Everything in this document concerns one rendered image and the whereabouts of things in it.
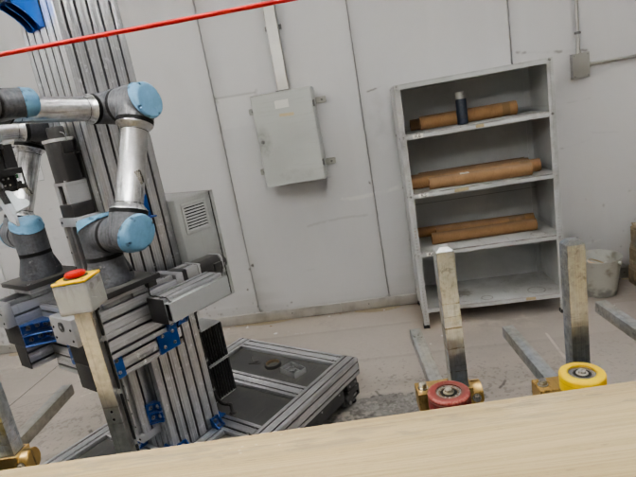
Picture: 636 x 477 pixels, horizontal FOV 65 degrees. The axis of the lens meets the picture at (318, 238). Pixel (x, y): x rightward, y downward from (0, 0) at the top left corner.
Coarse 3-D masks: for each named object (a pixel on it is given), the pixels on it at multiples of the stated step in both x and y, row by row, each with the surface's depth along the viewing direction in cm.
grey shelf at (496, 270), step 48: (432, 96) 330; (480, 96) 327; (528, 96) 324; (432, 144) 338; (480, 144) 335; (528, 144) 332; (432, 192) 303; (480, 192) 343; (528, 192) 340; (480, 240) 317; (528, 240) 305; (432, 288) 356; (480, 288) 341; (528, 288) 327
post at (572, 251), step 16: (576, 240) 96; (560, 256) 99; (576, 256) 96; (560, 272) 101; (576, 272) 97; (576, 288) 98; (576, 304) 99; (576, 320) 99; (576, 336) 100; (576, 352) 101
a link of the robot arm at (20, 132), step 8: (0, 128) 180; (8, 128) 182; (16, 128) 184; (24, 128) 185; (32, 128) 187; (40, 128) 189; (8, 136) 183; (16, 136) 185; (24, 136) 186; (32, 136) 188; (40, 136) 191
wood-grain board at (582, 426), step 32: (384, 416) 91; (416, 416) 89; (448, 416) 88; (480, 416) 86; (512, 416) 85; (544, 416) 83; (576, 416) 82; (608, 416) 81; (160, 448) 93; (192, 448) 92; (224, 448) 90; (256, 448) 88; (288, 448) 87; (320, 448) 86; (352, 448) 84; (384, 448) 83; (416, 448) 81; (448, 448) 80; (480, 448) 79; (512, 448) 78; (544, 448) 76; (576, 448) 75; (608, 448) 74
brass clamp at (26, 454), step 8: (24, 448) 112; (32, 448) 111; (8, 456) 109; (16, 456) 109; (24, 456) 109; (32, 456) 111; (40, 456) 113; (0, 464) 109; (8, 464) 109; (16, 464) 109; (24, 464) 109; (32, 464) 111
